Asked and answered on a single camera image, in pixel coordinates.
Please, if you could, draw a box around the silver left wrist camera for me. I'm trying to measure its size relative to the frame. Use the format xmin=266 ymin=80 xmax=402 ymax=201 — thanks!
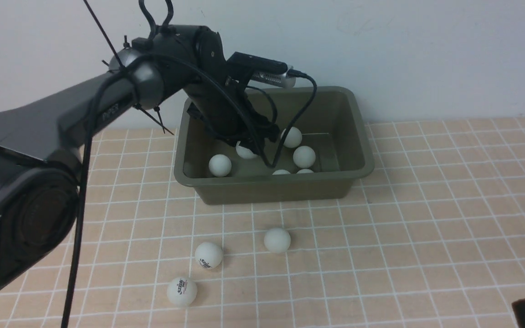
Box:
xmin=226 ymin=52 xmax=297 ymax=89

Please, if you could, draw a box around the white ball with print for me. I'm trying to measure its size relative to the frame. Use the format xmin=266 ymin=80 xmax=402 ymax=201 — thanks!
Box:
xmin=283 ymin=127 xmax=303 ymax=149

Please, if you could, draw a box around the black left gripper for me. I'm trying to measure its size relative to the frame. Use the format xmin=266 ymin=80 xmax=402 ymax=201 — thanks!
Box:
xmin=186 ymin=77 xmax=279 ymax=159

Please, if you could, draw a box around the black left camera cable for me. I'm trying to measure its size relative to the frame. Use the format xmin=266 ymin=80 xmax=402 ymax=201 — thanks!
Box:
xmin=244 ymin=71 xmax=318 ymax=168

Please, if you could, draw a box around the plain white centre ball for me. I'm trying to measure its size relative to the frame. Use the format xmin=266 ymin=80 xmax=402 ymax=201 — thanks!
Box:
xmin=264 ymin=227 xmax=291 ymax=254

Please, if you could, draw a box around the olive green plastic bin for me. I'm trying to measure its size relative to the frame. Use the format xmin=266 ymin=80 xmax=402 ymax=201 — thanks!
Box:
xmin=174 ymin=87 xmax=375 ymax=205

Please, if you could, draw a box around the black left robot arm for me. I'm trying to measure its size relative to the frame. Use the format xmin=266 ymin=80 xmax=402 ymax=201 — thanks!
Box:
xmin=0 ymin=25 xmax=279 ymax=290

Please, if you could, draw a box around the white ball with logo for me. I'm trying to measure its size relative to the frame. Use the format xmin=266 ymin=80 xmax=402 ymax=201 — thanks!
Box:
xmin=194 ymin=241 xmax=224 ymax=270

